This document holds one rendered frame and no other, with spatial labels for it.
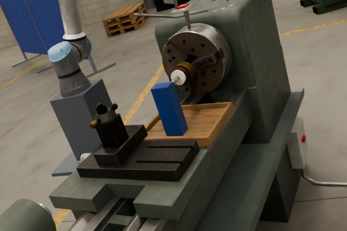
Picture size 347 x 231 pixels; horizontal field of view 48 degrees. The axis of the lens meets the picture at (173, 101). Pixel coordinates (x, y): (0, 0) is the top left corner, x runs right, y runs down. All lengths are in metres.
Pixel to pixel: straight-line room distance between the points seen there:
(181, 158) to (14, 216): 0.55
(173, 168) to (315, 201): 1.40
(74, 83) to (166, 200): 0.90
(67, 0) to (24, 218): 1.19
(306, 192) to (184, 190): 1.45
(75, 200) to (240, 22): 1.05
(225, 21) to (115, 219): 1.01
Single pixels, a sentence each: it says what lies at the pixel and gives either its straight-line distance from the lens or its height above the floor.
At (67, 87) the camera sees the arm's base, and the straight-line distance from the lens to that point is 1.90.
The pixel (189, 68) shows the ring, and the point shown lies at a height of 1.10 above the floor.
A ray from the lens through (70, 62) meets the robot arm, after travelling 1.89.
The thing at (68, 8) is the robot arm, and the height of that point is 1.47.
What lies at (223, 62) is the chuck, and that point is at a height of 1.07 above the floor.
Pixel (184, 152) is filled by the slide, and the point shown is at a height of 0.97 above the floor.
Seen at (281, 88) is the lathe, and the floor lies 0.66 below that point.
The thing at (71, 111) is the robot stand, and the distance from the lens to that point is 1.92.
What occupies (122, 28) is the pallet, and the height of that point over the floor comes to 0.13.
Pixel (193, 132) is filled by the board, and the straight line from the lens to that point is 1.60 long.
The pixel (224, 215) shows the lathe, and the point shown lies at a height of 0.54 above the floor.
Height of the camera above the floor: 1.61
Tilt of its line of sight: 21 degrees down
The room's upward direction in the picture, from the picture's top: 18 degrees counter-clockwise
